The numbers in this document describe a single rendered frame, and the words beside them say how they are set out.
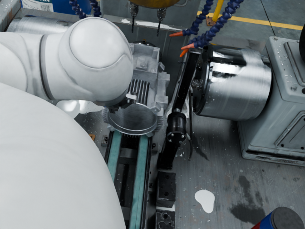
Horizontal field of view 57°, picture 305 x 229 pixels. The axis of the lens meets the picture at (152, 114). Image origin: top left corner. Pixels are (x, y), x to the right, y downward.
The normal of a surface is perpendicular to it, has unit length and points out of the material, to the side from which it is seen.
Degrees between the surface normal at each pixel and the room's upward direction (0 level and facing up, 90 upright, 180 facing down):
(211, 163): 0
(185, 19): 90
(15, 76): 64
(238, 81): 43
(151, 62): 0
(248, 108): 81
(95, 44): 32
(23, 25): 6
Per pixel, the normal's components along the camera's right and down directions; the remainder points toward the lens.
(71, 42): 0.00, -0.16
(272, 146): -0.07, 0.76
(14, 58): 0.63, -0.06
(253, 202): 0.13, -0.63
